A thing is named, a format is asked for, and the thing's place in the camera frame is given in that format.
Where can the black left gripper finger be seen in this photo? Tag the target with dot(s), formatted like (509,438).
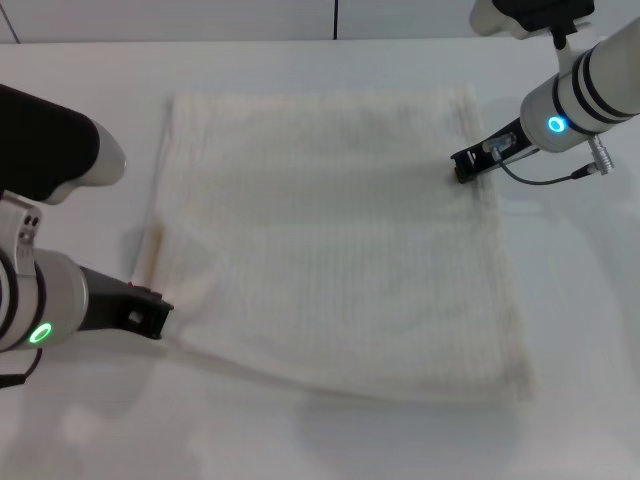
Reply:
(152,322)
(159,302)

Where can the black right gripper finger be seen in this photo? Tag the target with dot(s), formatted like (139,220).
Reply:
(463,157)
(466,172)

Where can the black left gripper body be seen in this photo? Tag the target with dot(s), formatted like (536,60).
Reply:
(107,300)

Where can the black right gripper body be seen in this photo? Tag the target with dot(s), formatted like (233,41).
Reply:
(505,145)

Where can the white ribbed towel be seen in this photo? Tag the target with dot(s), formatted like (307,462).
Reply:
(325,240)

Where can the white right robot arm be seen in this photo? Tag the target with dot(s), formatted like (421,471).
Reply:
(575,100)

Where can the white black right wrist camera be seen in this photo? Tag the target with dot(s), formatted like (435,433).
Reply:
(530,12)

